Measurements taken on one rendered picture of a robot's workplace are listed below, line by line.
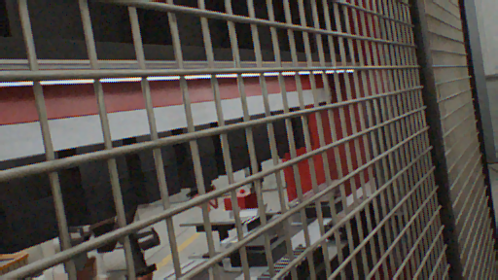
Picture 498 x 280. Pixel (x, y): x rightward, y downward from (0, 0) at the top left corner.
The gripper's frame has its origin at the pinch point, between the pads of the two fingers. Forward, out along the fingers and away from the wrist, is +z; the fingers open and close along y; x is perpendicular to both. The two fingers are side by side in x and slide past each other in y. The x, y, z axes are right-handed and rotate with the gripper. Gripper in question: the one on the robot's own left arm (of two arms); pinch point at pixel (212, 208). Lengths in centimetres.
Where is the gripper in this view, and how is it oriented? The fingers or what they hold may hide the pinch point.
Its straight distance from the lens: 205.8
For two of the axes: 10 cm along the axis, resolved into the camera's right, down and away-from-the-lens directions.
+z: 5.7, 8.0, -1.7
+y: 4.4, -1.3, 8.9
